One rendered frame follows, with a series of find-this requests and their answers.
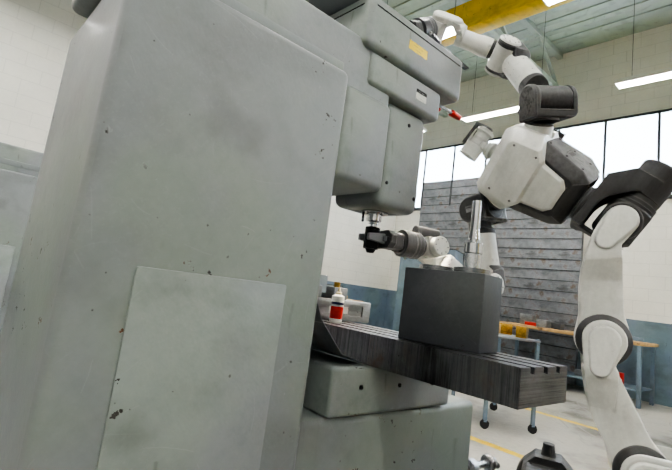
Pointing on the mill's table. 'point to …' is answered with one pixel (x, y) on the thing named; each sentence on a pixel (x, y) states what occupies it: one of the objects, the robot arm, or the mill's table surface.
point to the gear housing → (403, 90)
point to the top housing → (403, 46)
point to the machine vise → (354, 310)
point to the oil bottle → (337, 307)
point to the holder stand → (451, 307)
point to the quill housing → (394, 169)
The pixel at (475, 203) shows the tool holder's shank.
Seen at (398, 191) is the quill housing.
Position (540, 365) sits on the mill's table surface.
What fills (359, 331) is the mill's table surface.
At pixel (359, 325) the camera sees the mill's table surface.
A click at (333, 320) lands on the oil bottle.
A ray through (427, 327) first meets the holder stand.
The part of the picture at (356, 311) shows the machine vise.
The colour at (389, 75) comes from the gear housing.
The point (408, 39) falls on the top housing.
